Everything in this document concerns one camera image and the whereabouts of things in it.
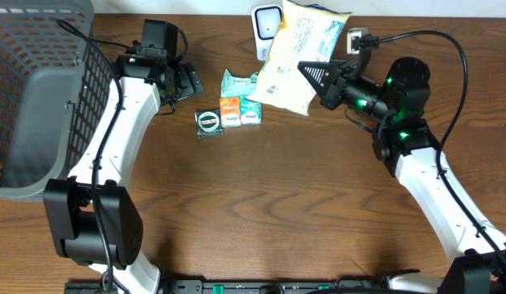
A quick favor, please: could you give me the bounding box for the yellow white snack bag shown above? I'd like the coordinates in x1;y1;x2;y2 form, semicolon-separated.
249;1;350;116

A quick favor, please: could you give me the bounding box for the white barcode scanner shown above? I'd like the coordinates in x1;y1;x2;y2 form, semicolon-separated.
251;4;282;61

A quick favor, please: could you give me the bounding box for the orange snack packet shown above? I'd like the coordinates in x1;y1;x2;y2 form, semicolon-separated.
220;96;242;127

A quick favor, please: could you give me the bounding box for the teal tissue packet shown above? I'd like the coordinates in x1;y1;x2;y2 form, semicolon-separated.
240;96;262;125

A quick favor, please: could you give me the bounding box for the grey plastic mesh basket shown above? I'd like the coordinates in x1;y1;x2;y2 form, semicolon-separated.
0;0;109;202

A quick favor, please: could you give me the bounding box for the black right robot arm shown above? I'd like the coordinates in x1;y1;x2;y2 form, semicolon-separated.
297;57;506;293

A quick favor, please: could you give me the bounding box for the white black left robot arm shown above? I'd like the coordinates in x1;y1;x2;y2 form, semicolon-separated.
43;19;204;293

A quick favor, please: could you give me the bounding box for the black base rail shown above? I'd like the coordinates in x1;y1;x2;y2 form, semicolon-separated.
64;278;442;294

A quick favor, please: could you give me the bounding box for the green wipes pack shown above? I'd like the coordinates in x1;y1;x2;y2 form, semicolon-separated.
220;69;258;98

